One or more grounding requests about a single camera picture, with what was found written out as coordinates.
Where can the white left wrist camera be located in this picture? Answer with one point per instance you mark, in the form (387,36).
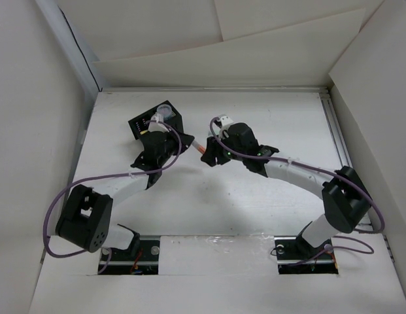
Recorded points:
(157,118)

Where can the clear jar of paper clips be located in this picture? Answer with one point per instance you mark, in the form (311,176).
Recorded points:
(165,111)

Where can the orange highlighter marker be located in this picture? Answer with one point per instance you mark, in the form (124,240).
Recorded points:
(198,147)

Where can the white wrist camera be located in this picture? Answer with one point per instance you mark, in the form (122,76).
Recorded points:
(157,118)
(223,121)

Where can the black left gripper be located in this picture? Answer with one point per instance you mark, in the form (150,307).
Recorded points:
(172,137)

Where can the black two-compartment organizer box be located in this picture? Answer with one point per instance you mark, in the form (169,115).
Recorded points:
(141,122)

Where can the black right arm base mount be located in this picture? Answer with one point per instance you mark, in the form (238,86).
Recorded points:
(295,256)

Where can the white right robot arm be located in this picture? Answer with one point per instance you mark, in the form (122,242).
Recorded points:
(345,199)

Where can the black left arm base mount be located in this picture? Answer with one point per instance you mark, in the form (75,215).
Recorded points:
(126,252)

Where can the aluminium rail back edge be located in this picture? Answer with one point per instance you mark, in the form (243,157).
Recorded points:
(289,89)

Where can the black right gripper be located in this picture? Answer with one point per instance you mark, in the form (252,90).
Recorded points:
(213,150)

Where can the aluminium rail edge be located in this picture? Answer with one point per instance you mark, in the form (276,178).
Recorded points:
(289,89)
(335,129)

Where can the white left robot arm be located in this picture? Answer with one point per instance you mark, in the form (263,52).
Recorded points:
(85,218)

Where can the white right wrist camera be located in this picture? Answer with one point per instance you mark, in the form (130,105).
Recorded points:
(223,121)

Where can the aluminium rail right edge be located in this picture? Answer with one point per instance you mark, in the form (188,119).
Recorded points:
(335,129)

